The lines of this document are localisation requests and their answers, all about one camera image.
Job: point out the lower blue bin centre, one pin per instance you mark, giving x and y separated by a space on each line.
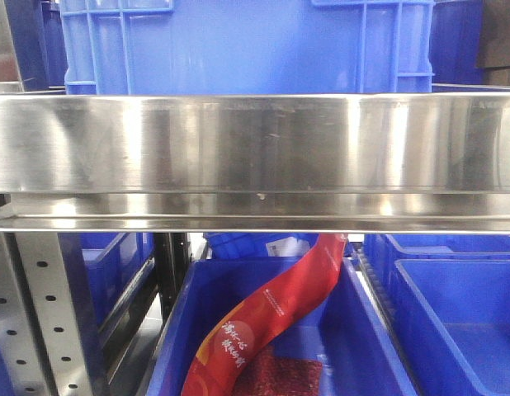
344 334

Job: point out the steel rack front rail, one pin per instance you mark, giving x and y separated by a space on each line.
383 163

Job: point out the red printed bag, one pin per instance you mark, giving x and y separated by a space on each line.
265 314

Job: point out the lower blue bin right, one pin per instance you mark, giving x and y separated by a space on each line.
448 299

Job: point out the perforated steel rack post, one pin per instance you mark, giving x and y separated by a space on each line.
49 343

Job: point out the large blue bin on rack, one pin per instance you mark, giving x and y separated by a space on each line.
246 47

